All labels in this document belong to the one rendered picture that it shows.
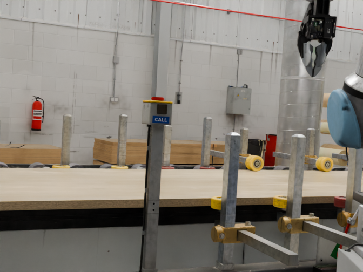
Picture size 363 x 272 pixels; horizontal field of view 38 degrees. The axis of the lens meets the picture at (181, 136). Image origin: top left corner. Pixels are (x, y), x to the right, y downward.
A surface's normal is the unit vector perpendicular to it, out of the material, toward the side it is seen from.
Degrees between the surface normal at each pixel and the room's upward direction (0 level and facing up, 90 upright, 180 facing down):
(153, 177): 90
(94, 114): 90
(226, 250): 90
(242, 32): 90
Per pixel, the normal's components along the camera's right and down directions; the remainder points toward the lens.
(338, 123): -1.00, 0.07
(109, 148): -0.87, -0.03
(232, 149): 0.40, 0.07
